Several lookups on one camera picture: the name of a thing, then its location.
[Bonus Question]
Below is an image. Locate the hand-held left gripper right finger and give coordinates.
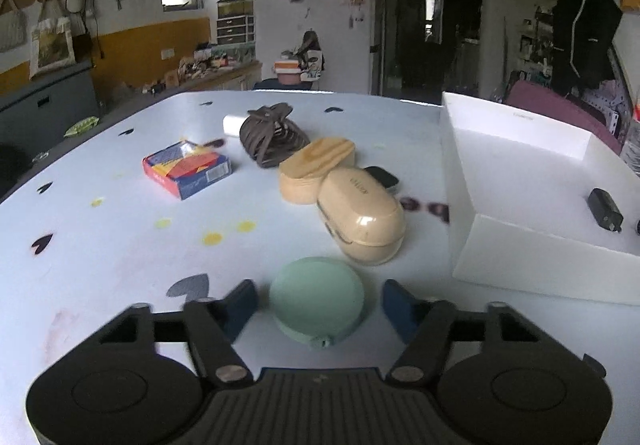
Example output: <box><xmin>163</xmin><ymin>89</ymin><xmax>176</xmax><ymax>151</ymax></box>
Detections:
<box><xmin>381</xmin><ymin>279</ymin><xmax>547</xmax><ymax>388</ymax></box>

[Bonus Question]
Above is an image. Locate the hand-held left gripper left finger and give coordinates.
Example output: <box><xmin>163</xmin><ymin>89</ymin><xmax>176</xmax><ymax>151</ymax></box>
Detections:
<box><xmin>92</xmin><ymin>279</ymin><xmax>259</xmax><ymax>389</ymax></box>

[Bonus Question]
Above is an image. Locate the mint green round case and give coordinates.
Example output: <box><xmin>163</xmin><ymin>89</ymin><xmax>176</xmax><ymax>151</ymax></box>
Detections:
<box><xmin>269</xmin><ymin>256</ymin><xmax>366</xmax><ymax>350</ymax></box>

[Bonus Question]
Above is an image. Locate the beige oval plastic case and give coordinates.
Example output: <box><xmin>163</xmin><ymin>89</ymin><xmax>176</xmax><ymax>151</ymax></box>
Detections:
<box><xmin>316</xmin><ymin>168</ymin><xmax>407</xmax><ymax>267</ymax></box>

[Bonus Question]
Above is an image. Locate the black smartwatch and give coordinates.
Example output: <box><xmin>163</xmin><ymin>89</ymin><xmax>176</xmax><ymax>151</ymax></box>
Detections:
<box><xmin>364</xmin><ymin>166</ymin><xmax>401</xmax><ymax>190</ymax></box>

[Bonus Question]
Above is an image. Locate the wooden lid oval box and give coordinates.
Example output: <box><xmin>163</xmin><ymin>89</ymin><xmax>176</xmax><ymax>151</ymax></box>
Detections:
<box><xmin>278</xmin><ymin>137</ymin><xmax>357</xmax><ymax>204</ymax></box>

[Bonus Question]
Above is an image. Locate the white cardboard box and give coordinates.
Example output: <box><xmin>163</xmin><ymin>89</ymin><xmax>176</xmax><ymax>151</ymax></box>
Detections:
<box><xmin>439</xmin><ymin>91</ymin><xmax>640</xmax><ymax>307</ymax></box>

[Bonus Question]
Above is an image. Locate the blue red card box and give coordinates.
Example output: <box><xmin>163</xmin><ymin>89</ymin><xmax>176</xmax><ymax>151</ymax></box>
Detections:
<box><xmin>142</xmin><ymin>140</ymin><xmax>233</xmax><ymax>202</ymax></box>

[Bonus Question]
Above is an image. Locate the brown hair claw clip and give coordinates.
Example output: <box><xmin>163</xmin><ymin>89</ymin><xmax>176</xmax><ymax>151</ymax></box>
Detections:
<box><xmin>239</xmin><ymin>102</ymin><xmax>311</xmax><ymax>170</ymax></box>

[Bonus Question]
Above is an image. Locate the white cylinder tube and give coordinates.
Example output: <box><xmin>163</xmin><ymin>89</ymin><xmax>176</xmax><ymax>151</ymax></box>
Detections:
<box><xmin>222</xmin><ymin>114</ymin><xmax>249</xmax><ymax>138</ymax></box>

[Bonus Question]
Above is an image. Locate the small side table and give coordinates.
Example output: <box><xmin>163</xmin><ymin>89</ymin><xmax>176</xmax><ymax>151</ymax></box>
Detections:
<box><xmin>252</xmin><ymin>77</ymin><xmax>326</xmax><ymax>93</ymax></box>

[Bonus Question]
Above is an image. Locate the black plug charger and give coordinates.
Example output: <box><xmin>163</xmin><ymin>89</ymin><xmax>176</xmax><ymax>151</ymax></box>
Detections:
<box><xmin>587</xmin><ymin>187</ymin><xmax>625</xmax><ymax>234</ymax></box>

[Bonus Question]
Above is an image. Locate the pink white container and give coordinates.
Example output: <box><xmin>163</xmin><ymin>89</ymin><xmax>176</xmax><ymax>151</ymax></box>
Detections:
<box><xmin>274</xmin><ymin>60</ymin><xmax>304</xmax><ymax>86</ymax></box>

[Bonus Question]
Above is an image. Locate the green snack packet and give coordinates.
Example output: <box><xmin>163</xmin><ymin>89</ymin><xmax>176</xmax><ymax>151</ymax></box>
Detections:
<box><xmin>65</xmin><ymin>117</ymin><xmax>101</xmax><ymax>138</ymax></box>

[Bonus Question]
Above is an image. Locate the cartoon print bag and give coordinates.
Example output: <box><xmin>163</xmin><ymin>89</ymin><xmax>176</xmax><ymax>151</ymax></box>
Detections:
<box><xmin>299</xmin><ymin>31</ymin><xmax>326</xmax><ymax>83</ymax></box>

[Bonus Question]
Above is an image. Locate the cluttered counter cabinet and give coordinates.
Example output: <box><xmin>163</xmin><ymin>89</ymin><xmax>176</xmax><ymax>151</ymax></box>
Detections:
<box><xmin>0</xmin><ymin>57</ymin><xmax>263</xmax><ymax>156</ymax></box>

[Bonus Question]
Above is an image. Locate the drawer storage unit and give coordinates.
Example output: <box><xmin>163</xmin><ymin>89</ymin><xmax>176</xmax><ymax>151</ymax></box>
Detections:
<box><xmin>216</xmin><ymin>0</ymin><xmax>256</xmax><ymax>46</ymax></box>

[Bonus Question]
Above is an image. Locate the printed tote bag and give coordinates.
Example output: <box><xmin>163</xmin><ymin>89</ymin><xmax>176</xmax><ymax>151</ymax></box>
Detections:
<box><xmin>29</xmin><ymin>0</ymin><xmax>77</xmax><ymax>78</ymax></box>

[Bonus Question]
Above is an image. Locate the black hanging vest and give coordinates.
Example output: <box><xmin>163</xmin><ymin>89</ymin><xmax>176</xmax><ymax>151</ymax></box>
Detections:
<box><xmin>550</xmin><ymin>0</ymin><xmax>625</xmax><ymax>93</ymax></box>

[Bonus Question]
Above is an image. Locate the white knitted bag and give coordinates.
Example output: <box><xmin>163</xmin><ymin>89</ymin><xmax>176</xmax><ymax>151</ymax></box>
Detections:
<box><xmin>0</xmin><ymin>0</ymin><xmax>28</xmax><ymax>53</ymax></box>

